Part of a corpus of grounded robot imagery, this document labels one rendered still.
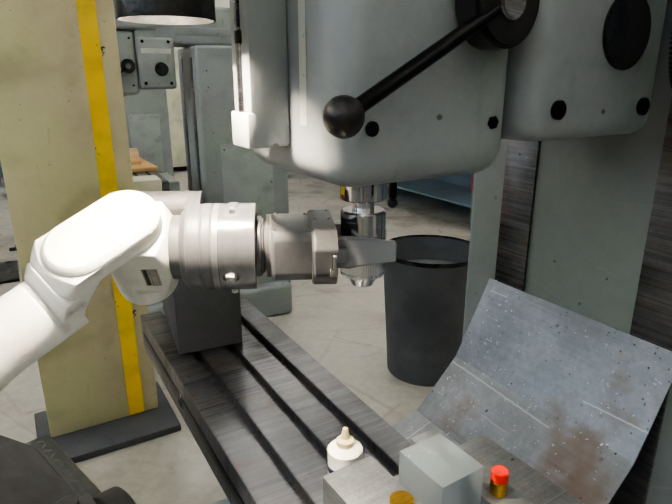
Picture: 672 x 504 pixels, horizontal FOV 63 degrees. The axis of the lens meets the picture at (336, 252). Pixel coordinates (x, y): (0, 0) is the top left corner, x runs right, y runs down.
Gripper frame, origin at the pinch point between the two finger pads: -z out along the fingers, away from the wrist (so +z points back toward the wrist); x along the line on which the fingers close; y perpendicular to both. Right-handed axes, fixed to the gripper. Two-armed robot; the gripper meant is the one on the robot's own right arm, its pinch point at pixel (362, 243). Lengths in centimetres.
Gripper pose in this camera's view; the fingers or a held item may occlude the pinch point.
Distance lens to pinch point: 58.0
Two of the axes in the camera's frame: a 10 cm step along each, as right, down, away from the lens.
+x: -1.0, -3.0, 9.5
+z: -10.0, 0.2, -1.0
